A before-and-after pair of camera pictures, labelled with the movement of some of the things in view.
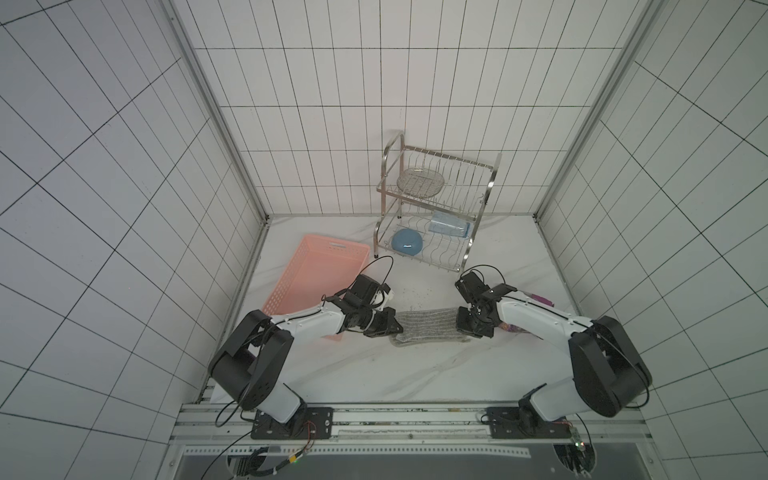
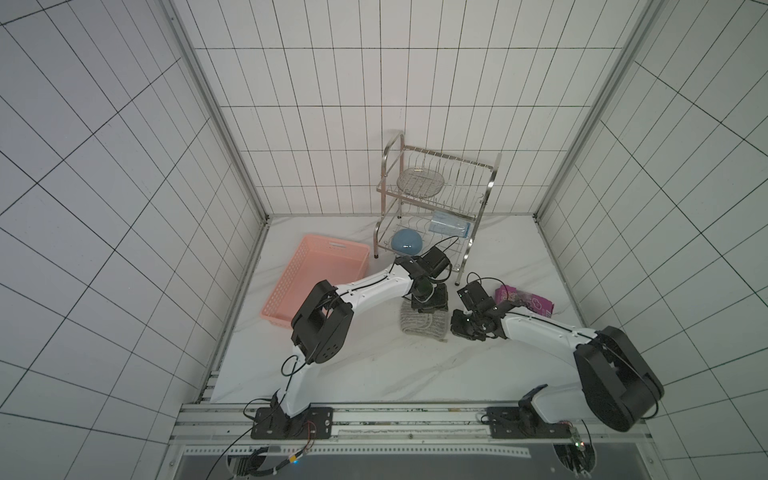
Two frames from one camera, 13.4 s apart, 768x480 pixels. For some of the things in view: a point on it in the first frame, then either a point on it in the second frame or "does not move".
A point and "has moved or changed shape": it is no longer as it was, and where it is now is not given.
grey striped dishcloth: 427,326 has moved or changed shape
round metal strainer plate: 420,182 does not move
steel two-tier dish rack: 431,205 does not move
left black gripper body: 365,317 → 425,295
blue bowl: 407,241 does not move
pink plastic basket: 321,267 does not move
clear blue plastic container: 447,223 does not move
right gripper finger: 476,324 does not move
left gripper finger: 384,323 → 438,301
